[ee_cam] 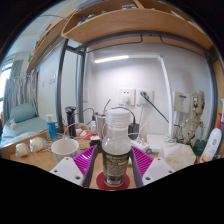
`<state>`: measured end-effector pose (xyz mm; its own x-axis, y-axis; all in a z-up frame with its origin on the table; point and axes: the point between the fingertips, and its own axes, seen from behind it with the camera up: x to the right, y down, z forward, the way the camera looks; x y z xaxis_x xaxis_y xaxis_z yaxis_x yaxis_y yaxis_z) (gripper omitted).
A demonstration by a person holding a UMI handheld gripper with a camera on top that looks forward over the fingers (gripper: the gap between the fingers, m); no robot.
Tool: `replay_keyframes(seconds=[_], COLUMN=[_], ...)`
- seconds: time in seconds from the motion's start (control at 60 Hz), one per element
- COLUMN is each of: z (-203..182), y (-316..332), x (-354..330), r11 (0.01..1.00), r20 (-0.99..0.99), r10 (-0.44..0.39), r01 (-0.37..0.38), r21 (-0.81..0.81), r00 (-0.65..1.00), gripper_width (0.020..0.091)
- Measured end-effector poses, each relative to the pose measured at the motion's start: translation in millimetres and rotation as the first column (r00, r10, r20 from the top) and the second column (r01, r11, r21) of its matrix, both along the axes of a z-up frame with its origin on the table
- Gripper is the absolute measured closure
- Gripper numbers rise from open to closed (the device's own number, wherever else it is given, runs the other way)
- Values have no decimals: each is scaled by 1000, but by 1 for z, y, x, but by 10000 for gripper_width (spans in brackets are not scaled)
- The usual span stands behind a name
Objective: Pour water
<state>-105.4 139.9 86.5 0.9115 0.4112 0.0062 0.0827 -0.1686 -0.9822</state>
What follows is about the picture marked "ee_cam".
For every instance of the bed with teal sheet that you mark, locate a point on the bed with teal sheet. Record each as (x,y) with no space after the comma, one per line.
(28,128)

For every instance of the grey metal frame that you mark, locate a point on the grey metal frame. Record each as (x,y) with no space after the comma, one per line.
(60,86)

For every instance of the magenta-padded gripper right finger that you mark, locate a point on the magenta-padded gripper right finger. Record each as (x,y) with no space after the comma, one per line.
(158,170)

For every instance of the long wooden overhead bunk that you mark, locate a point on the long wooden overhead bunk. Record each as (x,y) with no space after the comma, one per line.
(46,43)

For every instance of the round cream wrapped bun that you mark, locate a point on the round cream wrapped bun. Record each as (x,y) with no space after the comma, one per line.
(22,150)
(37,144)

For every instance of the white tissue pack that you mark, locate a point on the white tissue pack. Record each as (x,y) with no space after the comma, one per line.
(176,156)

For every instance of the white desk lamp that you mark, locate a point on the white desk lamp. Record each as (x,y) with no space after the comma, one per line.
(111,59)

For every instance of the small black jar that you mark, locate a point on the small black jar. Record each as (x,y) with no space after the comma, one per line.
(94,141)

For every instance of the blue and cream patterned mug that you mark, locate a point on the blue and cream patterned mug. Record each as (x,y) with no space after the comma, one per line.
(65,150)

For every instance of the white power strip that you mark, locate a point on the white power strip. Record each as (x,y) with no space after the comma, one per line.
(141,146)

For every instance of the small white plush toy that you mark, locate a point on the small white plush toy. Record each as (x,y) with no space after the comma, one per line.
(13,124)

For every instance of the black charger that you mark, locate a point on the black charger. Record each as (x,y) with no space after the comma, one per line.
(133,130)

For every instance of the white bottle with red pump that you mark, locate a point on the white bottle with red pump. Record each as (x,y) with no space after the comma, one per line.
(211,143)

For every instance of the black electric shaver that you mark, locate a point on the black electric shaver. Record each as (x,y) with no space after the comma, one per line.
(70,121)

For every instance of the steel cup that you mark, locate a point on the steel cup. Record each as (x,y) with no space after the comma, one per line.
(99,123)

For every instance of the blue tube with white cap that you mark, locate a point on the blue tube with white cap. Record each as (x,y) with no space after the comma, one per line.
(51,128)

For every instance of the brown tree creature figurine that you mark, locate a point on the brown tree creature figurine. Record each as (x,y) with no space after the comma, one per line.
(196,106)

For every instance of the white wall socket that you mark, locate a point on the white wall socket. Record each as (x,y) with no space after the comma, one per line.
(126,96)
(148,98)

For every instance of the white wall box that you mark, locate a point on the white wall box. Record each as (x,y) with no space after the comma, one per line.
(181,101)

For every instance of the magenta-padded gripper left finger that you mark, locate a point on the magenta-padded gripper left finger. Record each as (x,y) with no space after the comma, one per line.
(66,170)

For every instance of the grey striped curtain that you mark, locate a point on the grey striped curtain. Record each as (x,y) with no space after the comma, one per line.
(20,86)

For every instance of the teal pillow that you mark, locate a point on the teal pillow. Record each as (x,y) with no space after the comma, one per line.
(22,112)

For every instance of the flat round red coaster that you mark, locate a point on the flat round red coaster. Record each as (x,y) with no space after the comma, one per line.
(100,181)

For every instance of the wooden shelf unit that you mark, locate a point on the wooden shelf unit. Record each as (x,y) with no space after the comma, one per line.
(133,21)

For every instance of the clear bottle with dark label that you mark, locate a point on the clear bottle with dark label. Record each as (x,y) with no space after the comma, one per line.
(116,163)

